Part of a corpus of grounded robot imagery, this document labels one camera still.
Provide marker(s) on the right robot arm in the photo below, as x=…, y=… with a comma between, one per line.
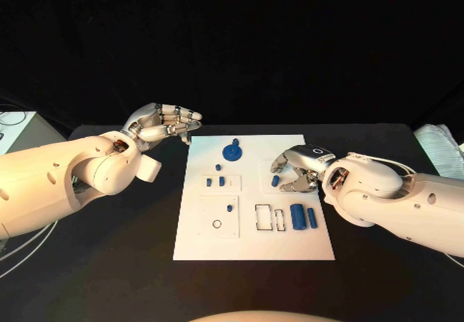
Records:
x=395, y=198

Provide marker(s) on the blue gear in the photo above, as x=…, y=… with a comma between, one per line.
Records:
x=232, y=151

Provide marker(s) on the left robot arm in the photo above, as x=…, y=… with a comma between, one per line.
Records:
x=43, y=173

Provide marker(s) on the large blue cylinder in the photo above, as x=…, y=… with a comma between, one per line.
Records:
x=297, y=216

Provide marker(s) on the white cloth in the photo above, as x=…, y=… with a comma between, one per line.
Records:
x=439, y=151

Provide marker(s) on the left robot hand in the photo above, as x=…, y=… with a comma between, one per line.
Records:
x=151, y=123

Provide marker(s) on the blue plug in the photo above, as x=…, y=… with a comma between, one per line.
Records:
x=220, y=181

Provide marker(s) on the white task board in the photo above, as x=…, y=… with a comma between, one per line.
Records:
x=254, y=198

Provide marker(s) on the thin blue cylinder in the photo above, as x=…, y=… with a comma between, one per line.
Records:
x=311, y=217

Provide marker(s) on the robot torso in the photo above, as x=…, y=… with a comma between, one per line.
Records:
x=264, y=317

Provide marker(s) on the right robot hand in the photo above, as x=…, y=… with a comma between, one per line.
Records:
x=305, y=163

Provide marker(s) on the white desk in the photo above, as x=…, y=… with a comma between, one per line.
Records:
x=22, y=132

